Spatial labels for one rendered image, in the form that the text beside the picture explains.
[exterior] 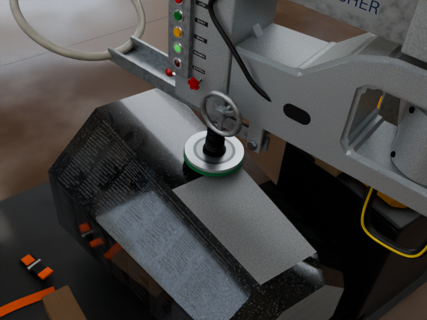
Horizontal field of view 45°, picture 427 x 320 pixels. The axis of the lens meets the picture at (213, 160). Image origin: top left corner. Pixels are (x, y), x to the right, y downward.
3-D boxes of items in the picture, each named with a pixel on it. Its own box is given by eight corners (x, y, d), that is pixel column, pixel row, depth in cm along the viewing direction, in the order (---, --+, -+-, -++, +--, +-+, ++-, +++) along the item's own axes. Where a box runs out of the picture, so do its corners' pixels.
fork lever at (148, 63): (293, 127, 167) (295, 115, 164) (258, 157, 156) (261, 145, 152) (139, 43, 195) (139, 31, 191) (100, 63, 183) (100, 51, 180)
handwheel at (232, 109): (256, 131, 154) (262, 90, 144) (236, 148, 149) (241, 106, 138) (216, 110, 161) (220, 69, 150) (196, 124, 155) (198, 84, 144)
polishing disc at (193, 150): (234, 129, 194) (234, 126, 193) (251, 168, 179) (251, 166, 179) (178, 136, 189) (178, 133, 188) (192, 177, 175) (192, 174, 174)
